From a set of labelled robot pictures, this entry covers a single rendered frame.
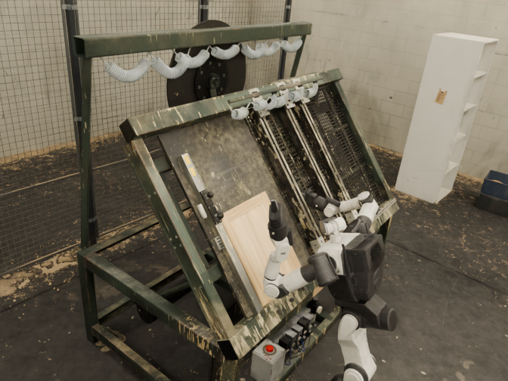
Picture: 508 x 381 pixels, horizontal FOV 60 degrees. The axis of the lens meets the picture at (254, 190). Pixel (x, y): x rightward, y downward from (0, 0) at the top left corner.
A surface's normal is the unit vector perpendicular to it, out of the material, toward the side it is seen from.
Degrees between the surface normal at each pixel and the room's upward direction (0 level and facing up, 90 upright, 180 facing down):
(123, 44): 90
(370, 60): 90
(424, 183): 90
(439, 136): 90
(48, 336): 0
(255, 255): 51
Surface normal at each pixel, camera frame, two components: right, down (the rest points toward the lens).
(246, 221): 0.67, -0.30
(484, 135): -0.66, 0.29
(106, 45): 0.79, 0.32
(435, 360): 0.08, -0.89
